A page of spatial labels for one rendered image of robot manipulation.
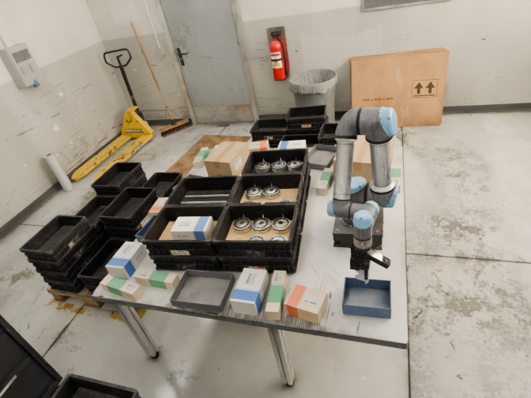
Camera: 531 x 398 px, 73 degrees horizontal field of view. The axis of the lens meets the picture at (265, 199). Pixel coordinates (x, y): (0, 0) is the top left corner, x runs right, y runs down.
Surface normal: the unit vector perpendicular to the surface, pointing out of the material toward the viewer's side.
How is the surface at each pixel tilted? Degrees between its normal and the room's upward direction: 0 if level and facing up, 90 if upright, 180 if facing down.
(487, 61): 90
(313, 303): 0
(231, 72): 90
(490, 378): 0
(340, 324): 0
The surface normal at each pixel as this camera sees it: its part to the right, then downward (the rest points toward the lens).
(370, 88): -0.29, 0.42
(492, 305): -0.17, -0.80
